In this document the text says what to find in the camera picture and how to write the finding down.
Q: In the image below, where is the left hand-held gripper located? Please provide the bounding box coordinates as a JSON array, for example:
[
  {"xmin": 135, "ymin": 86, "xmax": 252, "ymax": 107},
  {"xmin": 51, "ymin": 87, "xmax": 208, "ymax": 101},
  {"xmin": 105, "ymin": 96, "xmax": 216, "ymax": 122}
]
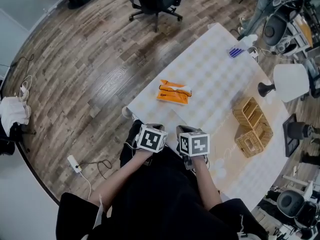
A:
[{"xmin": 136, "ymin": 123, "xmax": 169, "ymax": 166}]

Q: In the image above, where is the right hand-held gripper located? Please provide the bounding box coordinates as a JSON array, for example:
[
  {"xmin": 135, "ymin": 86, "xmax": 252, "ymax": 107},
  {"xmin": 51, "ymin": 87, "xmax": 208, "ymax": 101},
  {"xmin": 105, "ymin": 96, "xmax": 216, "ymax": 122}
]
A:
[{"xmin": 176, "ymin": 125, "xmax": 210, "ymax": 170}]

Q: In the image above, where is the orange packet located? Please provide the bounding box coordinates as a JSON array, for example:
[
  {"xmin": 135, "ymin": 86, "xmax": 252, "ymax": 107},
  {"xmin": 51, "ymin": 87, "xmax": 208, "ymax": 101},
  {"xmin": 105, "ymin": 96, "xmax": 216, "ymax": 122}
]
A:
[{"xmin": 156, "ymin": 79, "xmax": 193, "ymax": 106}]

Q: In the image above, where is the wicker basket with compartments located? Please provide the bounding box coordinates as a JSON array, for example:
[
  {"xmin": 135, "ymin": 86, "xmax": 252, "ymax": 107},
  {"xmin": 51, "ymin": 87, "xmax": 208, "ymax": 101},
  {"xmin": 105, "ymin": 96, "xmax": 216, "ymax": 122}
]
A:
[{"xmin": 232, "ymin": 96, "xmax": 274, "ymax": 159}]

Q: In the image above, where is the person's right forearm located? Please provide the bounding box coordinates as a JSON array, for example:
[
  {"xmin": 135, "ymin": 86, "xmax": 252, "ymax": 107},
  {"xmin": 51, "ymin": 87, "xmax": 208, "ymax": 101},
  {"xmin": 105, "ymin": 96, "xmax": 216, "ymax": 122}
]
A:
[{"xmin": 192, "ymin": 156, "xmax": 223, "ymax": 211}]

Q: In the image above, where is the person's left forearm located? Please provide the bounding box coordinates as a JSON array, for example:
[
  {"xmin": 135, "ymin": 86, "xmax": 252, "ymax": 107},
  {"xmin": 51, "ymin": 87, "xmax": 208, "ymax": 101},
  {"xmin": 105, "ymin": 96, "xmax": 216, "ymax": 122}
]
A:
[{"xmin": 88, "ymin": 150, "xmax": 154, "ymax": 211}]

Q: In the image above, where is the person's white shoe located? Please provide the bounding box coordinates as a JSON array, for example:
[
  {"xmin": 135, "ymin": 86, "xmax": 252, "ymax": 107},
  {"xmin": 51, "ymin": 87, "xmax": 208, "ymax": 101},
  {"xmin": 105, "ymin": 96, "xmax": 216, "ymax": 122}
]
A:
[{"xmin": 121, "ymin": 105, "xmax": 140, "ymax": 121}]

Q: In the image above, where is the checkered tablecloth with flower print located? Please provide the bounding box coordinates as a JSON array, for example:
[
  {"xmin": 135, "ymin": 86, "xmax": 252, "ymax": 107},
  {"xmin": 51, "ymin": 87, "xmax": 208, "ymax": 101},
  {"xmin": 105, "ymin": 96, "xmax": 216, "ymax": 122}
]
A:
[{"xmin": 127, "ymin": 22, "xmax": 291, "ymax": 211}]

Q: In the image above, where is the person's black clothing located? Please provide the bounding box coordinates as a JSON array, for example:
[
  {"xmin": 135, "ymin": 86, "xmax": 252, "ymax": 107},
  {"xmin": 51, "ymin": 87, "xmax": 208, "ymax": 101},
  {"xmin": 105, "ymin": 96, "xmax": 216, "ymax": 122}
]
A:
[{"xmin": 56, "ymin": 120, "xmax": 270, "ymax": 240}]

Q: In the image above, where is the white power strip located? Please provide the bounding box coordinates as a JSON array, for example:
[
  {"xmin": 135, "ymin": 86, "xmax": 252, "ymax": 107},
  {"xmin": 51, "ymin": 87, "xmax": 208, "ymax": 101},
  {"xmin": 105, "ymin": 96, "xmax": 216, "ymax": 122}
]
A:
[
  {"xmin": 66, "ymin": 154, "xmax": 83, "ymax": 174},
  {"xmin": 249, "ymin": 46, "xmax": 261, "ymax": 60}
]

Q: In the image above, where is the black tray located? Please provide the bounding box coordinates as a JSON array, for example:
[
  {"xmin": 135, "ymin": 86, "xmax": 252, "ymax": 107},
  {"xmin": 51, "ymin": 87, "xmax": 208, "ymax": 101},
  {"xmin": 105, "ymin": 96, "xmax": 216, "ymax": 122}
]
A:
[{"xmin": 282, "ymin": 113, "xmax": 301, "ymax": 158}]

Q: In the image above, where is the blue striped white spray bottle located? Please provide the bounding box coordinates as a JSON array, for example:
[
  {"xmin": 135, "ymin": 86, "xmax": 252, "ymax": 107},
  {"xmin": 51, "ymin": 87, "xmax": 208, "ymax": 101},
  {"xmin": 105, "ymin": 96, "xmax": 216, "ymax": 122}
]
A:
[{"xmin": 226, "ymin": 33, "xmax": 259, "ymax": 59}]

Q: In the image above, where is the dark grey jug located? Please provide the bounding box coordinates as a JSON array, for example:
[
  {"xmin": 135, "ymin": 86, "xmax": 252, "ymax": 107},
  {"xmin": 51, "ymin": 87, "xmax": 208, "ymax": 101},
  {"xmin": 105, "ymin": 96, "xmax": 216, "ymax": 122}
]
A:
[{"xmin": 287, "ymin": 121, "xmax": 315, "ymax": 140}]

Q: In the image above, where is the white shade table lamp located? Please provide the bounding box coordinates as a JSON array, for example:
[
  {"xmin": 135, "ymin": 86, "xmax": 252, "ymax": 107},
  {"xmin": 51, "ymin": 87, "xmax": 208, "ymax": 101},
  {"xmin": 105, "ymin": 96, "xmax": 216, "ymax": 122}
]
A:
[{"xmin": 257, "ymin": 63, "xmax": 310, "ymax": 104}]

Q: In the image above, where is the white cloth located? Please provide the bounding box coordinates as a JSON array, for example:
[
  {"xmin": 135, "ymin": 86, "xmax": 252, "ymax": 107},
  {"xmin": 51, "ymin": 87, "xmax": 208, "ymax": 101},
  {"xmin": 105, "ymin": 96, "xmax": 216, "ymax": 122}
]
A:
[{"xmin": 0, "ymin": 96, "xmax": 32, "ymax": 137}]

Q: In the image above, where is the black chair with clothes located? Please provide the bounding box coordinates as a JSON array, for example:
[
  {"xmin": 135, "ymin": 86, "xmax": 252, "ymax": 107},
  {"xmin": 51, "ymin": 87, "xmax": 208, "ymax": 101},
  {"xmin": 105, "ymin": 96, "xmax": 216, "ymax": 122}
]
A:
[{"xmin": 0, "ymin": 120, "xmax": 37, "ymax": 156}]

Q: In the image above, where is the white charger with cable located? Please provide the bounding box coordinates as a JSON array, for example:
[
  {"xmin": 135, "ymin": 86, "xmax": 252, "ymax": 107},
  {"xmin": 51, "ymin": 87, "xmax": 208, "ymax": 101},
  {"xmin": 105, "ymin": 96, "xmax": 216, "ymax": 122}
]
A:
[{"xmin": 19, "ymin": 75, "xmax": 33, "ymax": 102}]

